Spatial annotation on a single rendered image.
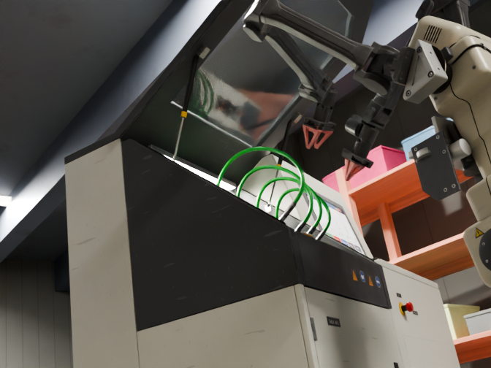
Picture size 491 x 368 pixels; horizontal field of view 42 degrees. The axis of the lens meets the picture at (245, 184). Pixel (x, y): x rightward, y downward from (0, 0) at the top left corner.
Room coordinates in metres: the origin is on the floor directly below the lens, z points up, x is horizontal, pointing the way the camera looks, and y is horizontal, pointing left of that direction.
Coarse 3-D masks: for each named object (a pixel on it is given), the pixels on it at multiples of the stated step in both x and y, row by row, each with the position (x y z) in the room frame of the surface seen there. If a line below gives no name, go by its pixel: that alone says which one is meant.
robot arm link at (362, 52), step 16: (256, 0) 1.42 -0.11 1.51; (272, 0) 1.38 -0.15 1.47; (256, 16) 1.39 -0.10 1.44; (272, 16) 1.39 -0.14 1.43; (288, 16) 1.39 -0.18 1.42; (304, 16) 1.39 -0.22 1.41; (304, 32) 1.40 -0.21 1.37; (320, 32) 1.40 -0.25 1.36; (336, 32) 1.40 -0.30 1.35; (320, 48) 1.44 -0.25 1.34; (336, 48) 1.41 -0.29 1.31; (352, 48) 1.41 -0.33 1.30; (368, 48) 1.41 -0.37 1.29; (384, 48) 1.40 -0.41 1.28; (352, 64) 1.44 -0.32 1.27; (368, 80) 1.43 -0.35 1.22; (384, 80) 1.42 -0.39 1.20
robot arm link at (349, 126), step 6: (372, 108) 1.93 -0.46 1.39; (354, 114) 2.02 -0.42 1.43; (366, 114) 1.95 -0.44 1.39; (372, 114) 1.93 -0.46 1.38; (348, 120) 2.03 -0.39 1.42; (354, 120) 2.02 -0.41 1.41; (360, 120) 2.00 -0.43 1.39; (366, 120) 1.96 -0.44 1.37; (348, 126) 2.04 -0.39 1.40; (354, 126) 2.01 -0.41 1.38; (378, 126) 1.99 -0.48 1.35; (384, 126) 2.00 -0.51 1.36; (354, 132) 2.02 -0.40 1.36
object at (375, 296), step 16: (304, 240) 1.77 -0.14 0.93; (304, 256) 1.75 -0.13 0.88; (320, 256) 1.85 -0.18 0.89; (336, 256) 1.95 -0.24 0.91; (352, 256) 2.07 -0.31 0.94; (304, 272) 1.73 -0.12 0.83; (320, 272) 1.83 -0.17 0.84; (336, 272) 1.93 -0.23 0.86; (368, 272) 2.17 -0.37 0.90; (320, 288) 1.81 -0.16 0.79; (336, 288) 1.91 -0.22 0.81; (352, 288) 2.02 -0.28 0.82; (368, 288) 2.14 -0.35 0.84; (384, 304) 2.24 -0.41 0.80
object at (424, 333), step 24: (288, 168) 2.58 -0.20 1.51; (264, 192) 2.52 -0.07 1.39; (336, 192) 3.03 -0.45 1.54; (312, 216) 2.56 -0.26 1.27; (360, 240) 3.00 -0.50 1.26; (408, 288) 2.52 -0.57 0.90; (432, 288) 2.81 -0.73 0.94; (408, 312) 2.46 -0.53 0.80; (432, 312) 2.73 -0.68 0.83; (408, 336) 2.40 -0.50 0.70; (432, 336) 2.65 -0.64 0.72; (408, 360) 2.34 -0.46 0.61; (432, 360) 2.57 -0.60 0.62; (456, 360) 2.87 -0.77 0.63
